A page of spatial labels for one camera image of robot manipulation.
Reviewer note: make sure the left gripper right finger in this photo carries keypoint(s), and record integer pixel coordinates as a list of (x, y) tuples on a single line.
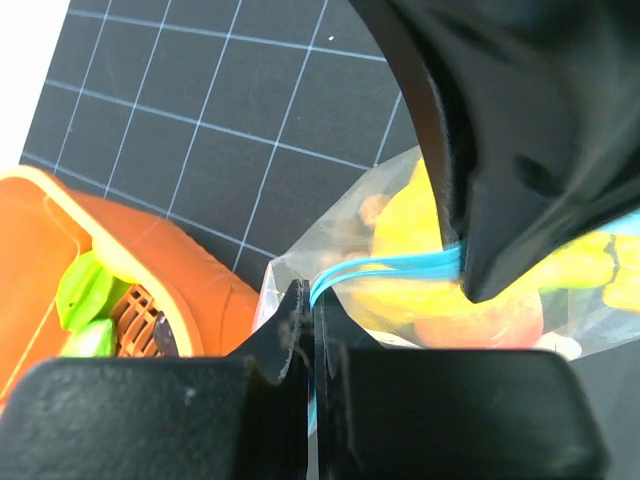
[(403, 413)]

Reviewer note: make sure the yellow banana bunch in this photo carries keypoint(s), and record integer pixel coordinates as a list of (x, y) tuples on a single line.
[(507, 253)]

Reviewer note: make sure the dark purple mangosteen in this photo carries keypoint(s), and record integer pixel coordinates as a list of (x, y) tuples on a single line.
[(163, 337)]

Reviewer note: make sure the green starfruit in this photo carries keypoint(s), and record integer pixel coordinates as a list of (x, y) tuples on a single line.
[(87, 291)]

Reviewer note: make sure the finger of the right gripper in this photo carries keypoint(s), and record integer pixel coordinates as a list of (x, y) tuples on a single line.
[(544, 93)]

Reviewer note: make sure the brown longan bunch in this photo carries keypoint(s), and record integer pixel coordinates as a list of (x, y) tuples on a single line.
[(351, 235)]

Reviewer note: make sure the black grid mat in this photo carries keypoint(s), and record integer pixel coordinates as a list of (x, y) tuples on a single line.
[(240, 121)]

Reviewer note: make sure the orange plastic basket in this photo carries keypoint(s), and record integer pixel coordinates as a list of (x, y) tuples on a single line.
[(45, 226)]

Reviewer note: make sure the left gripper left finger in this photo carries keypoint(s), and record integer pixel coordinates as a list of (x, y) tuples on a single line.
[(242, 416)]

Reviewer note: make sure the clear zip top bag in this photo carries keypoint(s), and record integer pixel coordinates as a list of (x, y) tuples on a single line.
[(576, 322)]

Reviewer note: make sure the peach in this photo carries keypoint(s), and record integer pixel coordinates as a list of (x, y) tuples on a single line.
[(505, 322)]

